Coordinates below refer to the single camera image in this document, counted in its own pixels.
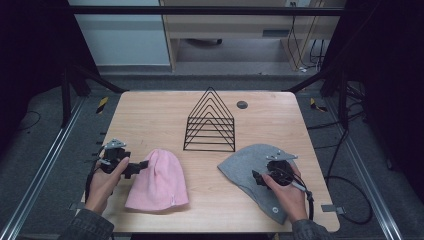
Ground hanging desk cables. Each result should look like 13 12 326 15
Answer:
286 1 327 73

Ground white cabinet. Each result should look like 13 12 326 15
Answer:
67 0 172 67

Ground person's right hand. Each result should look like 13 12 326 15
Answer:
261 162 308 224

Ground black wire rack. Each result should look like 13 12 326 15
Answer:
182 86 237 153

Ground thin black floor cable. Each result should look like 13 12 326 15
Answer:
17 110 42 132

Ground grey knit beanie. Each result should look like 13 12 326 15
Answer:
217 143 298 225

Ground pink knit beanie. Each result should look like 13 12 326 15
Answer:
124 148 190 213

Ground black curtain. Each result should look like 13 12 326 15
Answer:
0 0 101 154
319 0 424 204

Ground black frame crossbar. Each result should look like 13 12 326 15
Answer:
67 5 346 17

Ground yellow-handled tool right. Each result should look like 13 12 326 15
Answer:
309 97 329 113

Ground aluminium floor rail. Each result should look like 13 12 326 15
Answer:
324 98 405 240
0 96 87 240

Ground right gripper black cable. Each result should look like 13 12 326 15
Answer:
285 171 316 221

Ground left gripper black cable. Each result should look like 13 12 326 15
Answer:
84 155 102 204

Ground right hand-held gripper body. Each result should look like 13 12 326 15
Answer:
265 150 299 187

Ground person's left hand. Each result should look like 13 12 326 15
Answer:
84 156 130 215

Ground black frame strut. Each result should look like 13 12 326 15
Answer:
60 64 127 128
285 65 350 130

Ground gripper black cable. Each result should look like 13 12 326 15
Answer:
285 171 316 221
84 155 102 204

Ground yellow black hazard tape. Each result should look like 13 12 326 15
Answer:
96 96 110 115

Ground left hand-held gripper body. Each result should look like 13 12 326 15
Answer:
99 138 132 174

